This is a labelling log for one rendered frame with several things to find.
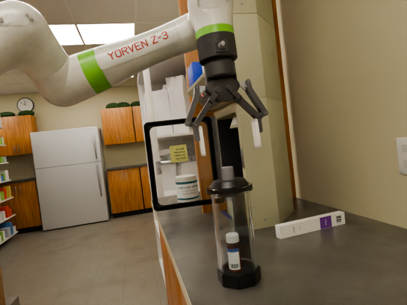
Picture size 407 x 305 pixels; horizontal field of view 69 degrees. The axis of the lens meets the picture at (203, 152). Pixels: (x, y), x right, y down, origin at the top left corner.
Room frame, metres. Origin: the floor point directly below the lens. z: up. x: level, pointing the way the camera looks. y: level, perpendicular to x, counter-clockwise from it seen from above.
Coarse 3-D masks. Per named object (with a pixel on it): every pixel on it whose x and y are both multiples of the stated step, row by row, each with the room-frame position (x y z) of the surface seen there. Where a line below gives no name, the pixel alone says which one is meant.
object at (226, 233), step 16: (240, 192) 0.65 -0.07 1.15; (224, 208) 0.66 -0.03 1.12; (240, 208) 0.66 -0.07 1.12; (224, 224) 0.66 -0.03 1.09; (240, 224) 0.65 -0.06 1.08; (224, 240) 0.66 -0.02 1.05; (240, 240) 0.65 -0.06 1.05; (224, 256) 0.66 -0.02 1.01; (240, 256) 0.65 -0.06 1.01; (256, 256) 0.68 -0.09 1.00; (224, 272) 0.67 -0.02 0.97; (240, 272) 0.65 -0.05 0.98
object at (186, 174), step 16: (160, 128) 1.33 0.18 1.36; (176, 128) 1.33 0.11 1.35; (192, 128) 1.34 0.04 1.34; (160, 144) 1.33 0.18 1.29; (176, 144) 1.33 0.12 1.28; (192, 144) 1.34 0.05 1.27; (208, 144) 1.35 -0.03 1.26; (160, 160) 1.32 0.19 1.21; (176, 160) 1.33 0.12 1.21; (192, 160) 1.34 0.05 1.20; (208, 160) 1.35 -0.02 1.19; (160, 176) 1.32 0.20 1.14; (176, 176) 1.33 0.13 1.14; (192, 176) 1.34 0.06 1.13; (208, 176) 1.35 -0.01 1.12; (160, 192) 1.32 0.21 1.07; (176, 192) 1.33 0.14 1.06; (192, 192) 1.34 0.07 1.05
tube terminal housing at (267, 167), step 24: (240, 24) 1.07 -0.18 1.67; (264, 24) 1.14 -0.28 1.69; (240, 48) 1.06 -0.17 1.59; (264, 48) 1.11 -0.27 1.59; (240, 72) 1.06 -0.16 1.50; (264, 72) 1.09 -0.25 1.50; (264, 96) 1.08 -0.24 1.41; (216, 120) 1.34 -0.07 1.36; (240, 120) 1.06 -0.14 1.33; (264, 120) 1.08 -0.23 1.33; (240, 144) 1.07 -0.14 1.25; (264, 144) 1.08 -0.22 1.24; (264, 168) 1.07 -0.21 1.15; (288, 168) 1.24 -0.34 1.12; (264, 192) 1.07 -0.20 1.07; (288, 192) 1.21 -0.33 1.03; (264, 216) 1.07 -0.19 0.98
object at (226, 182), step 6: (222, 168) 0.69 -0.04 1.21; (228, 168) 0.68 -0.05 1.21; (222, 174) 0.69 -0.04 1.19; (228, 174) 0.68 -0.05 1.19; (216, 180) 0.70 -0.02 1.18; (222, 180) 0.69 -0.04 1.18; (228, 180) 0.68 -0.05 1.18; (234, 180) 0.66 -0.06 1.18; (240, 180) 0.67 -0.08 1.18; (246, 180) 0.69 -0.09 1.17; (210, 186) 0.69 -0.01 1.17; (216, 186) 0.67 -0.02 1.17; (222, 186) 0.66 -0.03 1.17; (228, 186) 0.65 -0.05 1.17; (234, 186) 0.65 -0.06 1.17
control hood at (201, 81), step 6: (204, 78) 1.04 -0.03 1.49; (198, 84) 1.14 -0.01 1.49; (204, 84) 1.09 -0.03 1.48; (192, 90) 1.25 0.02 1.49; (192, 96) 1.33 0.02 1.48; (198, 102) 1.34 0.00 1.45; (222, 102) 1.13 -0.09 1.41; (228, 102) 1.12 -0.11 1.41; (210, 108) 1.30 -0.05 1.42; (216, 108) 1.28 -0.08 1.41
